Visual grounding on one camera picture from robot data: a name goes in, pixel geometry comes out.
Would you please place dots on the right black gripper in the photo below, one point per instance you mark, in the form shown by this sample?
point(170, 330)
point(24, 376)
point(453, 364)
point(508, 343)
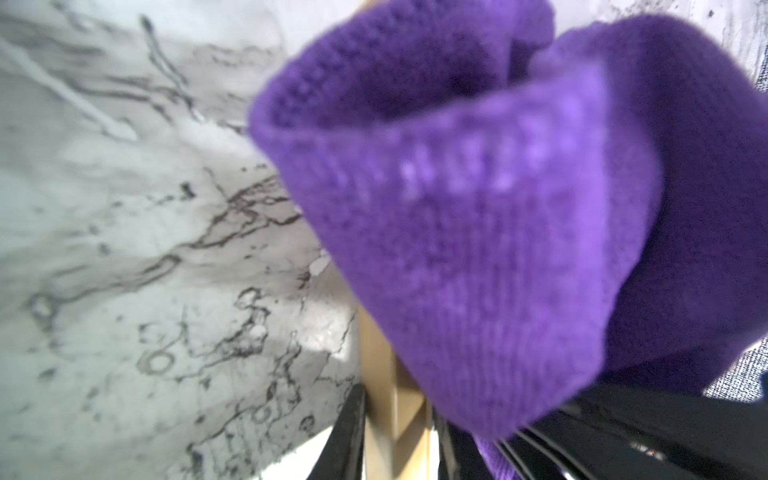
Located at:
point(615, 432)

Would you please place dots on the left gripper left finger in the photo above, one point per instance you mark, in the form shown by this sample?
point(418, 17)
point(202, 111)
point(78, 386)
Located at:
point(343, 454)

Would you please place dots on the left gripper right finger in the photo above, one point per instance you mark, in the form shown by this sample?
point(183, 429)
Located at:
point(459, 457)

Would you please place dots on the light wooden picture frame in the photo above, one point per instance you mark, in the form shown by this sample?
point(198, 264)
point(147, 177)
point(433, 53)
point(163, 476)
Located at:
point(399, 440)

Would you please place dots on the purple cloth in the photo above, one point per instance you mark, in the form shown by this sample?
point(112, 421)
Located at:
point(524, 213)

